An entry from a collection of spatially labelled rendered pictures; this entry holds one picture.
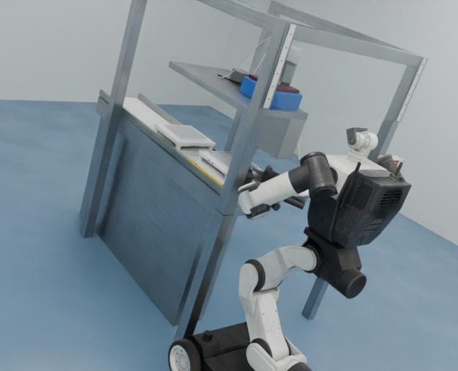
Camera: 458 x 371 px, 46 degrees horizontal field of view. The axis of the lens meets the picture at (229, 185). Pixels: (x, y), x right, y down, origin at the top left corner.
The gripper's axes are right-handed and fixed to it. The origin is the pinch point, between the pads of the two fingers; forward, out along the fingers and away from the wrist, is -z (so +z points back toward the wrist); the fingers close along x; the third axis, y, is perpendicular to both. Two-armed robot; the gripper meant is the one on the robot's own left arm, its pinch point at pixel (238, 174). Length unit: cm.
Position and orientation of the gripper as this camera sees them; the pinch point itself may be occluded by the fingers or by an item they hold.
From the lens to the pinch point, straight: 248.5
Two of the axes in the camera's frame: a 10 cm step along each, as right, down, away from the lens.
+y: 8.3, 0.5, 5.6
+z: 4.7, 4.9, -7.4
